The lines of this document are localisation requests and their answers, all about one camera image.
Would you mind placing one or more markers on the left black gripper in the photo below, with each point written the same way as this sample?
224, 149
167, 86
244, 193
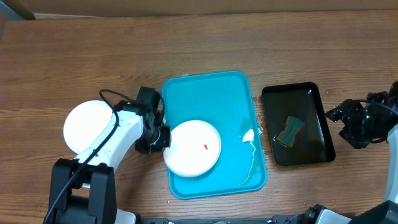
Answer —
165, 142

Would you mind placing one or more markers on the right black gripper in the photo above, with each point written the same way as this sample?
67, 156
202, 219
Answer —
346, 114

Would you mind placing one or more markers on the white plate red stain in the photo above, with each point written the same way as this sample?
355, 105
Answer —
194, 149

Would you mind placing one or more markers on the yellow green sponge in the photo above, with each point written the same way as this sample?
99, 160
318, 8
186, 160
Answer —
290, 131

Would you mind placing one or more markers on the white plate blue rim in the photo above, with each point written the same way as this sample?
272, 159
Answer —
85, 123

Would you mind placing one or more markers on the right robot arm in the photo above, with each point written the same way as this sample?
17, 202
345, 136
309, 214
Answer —
386, 212

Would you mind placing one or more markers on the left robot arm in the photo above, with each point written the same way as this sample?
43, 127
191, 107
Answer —
83, 189

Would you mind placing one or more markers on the black plastic tray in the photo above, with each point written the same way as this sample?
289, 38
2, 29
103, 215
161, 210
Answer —
313, 144

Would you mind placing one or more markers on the teal plastic tray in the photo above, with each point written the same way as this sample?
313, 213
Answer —
224, 100

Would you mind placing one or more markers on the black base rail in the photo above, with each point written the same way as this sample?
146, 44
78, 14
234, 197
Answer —
278, 219

